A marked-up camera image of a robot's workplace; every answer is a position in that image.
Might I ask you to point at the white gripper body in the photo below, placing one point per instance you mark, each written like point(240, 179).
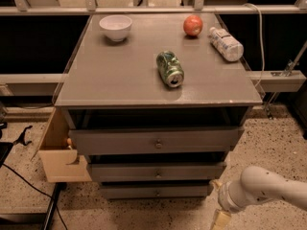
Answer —
point(225, 196)

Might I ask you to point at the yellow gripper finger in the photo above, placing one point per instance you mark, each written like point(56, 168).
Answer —
point(220, 220)

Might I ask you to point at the grey bottom drawer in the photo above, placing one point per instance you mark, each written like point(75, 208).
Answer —
point(194, 189)

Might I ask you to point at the grey drawer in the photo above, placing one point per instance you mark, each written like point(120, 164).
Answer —
point(151, 141)
point(133, 172)
point(194, 189)

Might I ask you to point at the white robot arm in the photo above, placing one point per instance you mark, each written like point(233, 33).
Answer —
point(255, 186)

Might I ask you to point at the grey drawer cabinet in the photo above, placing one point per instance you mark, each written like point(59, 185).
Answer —
point(117, 86)

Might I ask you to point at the grey middle drawer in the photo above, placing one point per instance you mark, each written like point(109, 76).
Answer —
point(133, 172)

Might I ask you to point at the grey top drawer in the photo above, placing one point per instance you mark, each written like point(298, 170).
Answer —
point(151, 141)

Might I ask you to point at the green soda can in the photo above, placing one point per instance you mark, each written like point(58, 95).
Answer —
point(169, 69)

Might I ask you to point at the clear plastic water bottle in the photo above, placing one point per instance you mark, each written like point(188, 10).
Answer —
point(227, 45)

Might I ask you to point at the wooden side box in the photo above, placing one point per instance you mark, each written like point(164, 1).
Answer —
point(60, 160)

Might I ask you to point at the red apple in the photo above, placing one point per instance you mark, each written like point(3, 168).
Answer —
point(192, 25)

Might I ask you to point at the white ceramic bowl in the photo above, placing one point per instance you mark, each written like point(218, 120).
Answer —
point(116, 27)

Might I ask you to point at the black clamp tool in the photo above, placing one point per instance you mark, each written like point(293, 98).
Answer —
point(21, 139)

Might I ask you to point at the black floor stand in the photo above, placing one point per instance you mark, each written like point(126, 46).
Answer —
point(43, 219)

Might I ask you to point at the grey metal railing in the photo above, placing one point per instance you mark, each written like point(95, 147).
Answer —
point(55, 7)

